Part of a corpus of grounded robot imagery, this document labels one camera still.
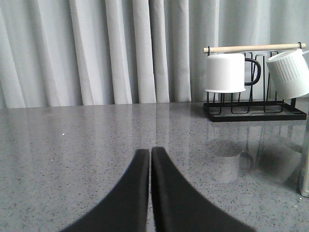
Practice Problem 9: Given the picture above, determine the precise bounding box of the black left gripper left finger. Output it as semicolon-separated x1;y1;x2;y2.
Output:
63;149;150;232

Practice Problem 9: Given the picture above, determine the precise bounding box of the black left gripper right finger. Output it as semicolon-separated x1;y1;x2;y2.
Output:
151;147;255;232

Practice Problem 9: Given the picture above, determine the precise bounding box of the grey curtain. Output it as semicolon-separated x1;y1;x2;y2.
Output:
0;0;309;108

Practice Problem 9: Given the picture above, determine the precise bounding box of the white ribbed mug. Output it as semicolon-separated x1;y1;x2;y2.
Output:
267;48;309;99

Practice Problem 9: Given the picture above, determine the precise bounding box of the black wire mug rack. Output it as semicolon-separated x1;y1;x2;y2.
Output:
203;42;307;122

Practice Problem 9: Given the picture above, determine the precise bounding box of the white mug black handle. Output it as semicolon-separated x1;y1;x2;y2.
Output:
205;53;261;93

